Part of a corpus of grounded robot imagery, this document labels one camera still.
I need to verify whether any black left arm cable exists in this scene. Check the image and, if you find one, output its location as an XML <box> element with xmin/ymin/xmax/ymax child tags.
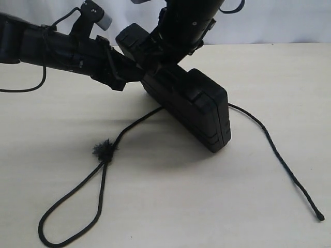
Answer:
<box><xmin>0</xmin><ymin>7</ymin><xmax>81</xmax><ymax>93</ymax></box>

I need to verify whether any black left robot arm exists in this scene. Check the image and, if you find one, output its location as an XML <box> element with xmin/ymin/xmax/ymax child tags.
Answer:
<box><xmin>1</xmin><ymin>13</ymin><xmax>145</xmax><ymax>91</ymax></box>

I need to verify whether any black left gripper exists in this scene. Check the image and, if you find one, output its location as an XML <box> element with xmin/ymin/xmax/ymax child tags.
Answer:
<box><xmin>69</xmin><ymin>36</ymin><xmax>145</xmax><ymax>91</ymax></box>

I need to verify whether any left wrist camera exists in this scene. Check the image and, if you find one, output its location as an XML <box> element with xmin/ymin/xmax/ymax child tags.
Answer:
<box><xmin>80</xmin><ymin>0</ymin><xmax>112</xmax><ymax>31</ymax></box>

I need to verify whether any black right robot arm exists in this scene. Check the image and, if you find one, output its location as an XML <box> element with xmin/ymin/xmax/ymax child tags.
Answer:
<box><xmin>133</xmin><ymin>1</ymin><xmax>224</xmax><ymax>70</ymax></box>

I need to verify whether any black plastic tool case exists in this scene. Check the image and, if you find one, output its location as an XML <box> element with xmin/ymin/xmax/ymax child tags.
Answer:
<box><xmin>116</xmin><ymin>23</ymin><xmax>231</xmax><ymax>153</ymax></box>

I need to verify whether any white backdrop curtain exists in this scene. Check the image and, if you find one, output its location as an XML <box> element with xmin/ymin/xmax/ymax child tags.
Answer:
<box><xmin>1</xmin><ymin>1</ymin><xmax>330</xmax><ymax>44</ymax></box>

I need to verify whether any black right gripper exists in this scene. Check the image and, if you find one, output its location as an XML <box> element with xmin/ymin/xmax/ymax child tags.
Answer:
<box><xmin>134</xmin><ymin>28</ymin><xmax>195</xmax><ymax>70</ymax></box>

